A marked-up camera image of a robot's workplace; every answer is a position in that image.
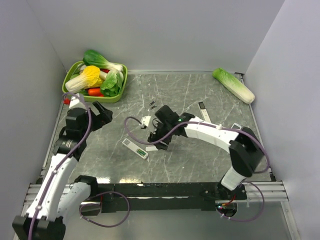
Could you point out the slim white remote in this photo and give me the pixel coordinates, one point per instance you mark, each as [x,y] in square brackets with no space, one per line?
[204,113]

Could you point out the green leafy toy lettuce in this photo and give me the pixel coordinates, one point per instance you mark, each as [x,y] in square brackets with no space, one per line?
[112,84]

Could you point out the green white napa cabbage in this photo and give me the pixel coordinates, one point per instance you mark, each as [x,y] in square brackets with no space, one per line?
[235,86]

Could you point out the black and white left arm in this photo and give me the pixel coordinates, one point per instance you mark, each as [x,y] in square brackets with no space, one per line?
[47,216]

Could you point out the small white display remote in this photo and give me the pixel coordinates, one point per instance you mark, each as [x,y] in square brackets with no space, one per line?
[236,126]

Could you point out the white battery cover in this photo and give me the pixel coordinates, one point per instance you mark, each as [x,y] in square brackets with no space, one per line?
[151,148]

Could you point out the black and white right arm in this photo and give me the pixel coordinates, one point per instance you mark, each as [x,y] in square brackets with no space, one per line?
[242,145]

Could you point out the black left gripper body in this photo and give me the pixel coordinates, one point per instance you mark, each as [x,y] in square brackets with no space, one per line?
[98,120]

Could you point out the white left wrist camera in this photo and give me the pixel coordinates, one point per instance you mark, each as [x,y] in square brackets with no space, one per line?
[75,101]

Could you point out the toy bok choy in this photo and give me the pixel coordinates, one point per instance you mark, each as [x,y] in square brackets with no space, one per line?
[94,58]

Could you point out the yellow toy napa cabbage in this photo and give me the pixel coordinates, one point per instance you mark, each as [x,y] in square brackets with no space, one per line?
[89,78]

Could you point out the orange toy carrot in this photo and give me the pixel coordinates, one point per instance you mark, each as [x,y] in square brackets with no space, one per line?
[94,92]

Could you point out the red toy pepper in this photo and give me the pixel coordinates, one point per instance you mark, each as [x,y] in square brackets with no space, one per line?
[105,70]

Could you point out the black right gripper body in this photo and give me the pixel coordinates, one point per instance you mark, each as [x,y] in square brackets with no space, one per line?
[161,131]

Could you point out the long white remote control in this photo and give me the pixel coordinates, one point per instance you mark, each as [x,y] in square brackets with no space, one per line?
[133,147]

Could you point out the green plastic basket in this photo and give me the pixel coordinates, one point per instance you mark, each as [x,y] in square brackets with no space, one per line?
[77,68]

